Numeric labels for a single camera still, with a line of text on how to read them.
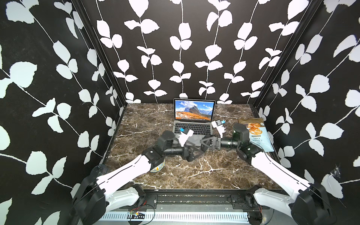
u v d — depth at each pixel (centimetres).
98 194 39
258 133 99
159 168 85
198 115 104
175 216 70
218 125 66
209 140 67
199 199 75
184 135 65
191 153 61
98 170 72
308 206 39
